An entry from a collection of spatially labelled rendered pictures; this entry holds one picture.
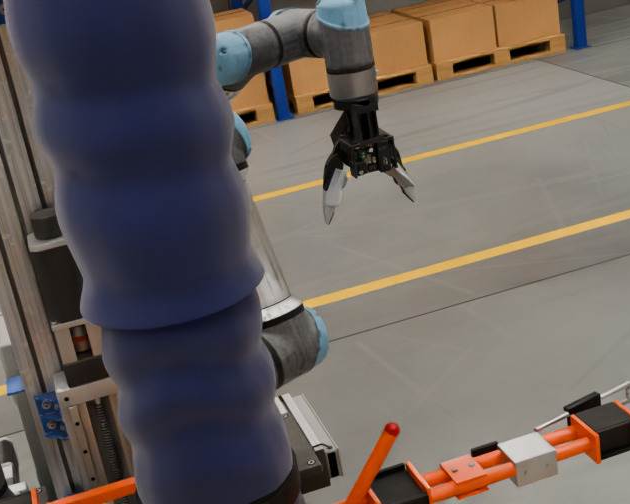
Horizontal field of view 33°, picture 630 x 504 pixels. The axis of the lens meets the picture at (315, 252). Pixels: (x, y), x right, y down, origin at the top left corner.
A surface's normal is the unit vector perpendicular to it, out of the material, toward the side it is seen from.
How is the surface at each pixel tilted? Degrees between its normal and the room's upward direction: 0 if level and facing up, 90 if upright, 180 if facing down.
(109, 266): 100
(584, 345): 0
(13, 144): 90
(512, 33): 90
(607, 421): 0
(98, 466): 90
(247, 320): 83
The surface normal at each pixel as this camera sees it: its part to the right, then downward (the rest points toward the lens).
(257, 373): 0.81, -0.31
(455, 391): -0.17, -0.92
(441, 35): 0.31, 0.29
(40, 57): -0.55, 0.48
